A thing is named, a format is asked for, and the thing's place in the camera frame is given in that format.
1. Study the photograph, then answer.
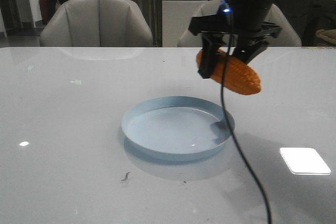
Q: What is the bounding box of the dark grey counter cabinet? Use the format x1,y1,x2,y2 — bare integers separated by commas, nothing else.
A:
276,0,335,46

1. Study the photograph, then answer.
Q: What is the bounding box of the light blue round plate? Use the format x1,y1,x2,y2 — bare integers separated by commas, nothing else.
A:
121,96,235,162

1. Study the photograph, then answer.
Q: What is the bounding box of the red fire extinguisher box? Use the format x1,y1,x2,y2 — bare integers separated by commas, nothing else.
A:
39,0,49,25

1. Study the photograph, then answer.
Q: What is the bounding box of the black cable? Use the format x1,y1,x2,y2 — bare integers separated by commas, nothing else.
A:
219,3,274,224

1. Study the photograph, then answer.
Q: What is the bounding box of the beige chair right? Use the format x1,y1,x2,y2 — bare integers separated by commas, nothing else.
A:
177,0,301,47

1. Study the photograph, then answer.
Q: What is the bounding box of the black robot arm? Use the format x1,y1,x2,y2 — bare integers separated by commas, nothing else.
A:
188,0,281,79

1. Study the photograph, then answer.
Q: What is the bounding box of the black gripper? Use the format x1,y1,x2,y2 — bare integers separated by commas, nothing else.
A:
187,1,282,79

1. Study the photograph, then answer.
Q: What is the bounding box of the beige chair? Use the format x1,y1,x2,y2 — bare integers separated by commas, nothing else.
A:
40,0,153,47
177,0,301,47

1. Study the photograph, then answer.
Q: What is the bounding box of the orange corn cob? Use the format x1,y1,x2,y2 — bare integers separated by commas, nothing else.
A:
211,49,261,95

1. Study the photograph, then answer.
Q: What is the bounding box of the beige chair left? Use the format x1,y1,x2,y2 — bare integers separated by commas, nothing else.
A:
40,0,153,47

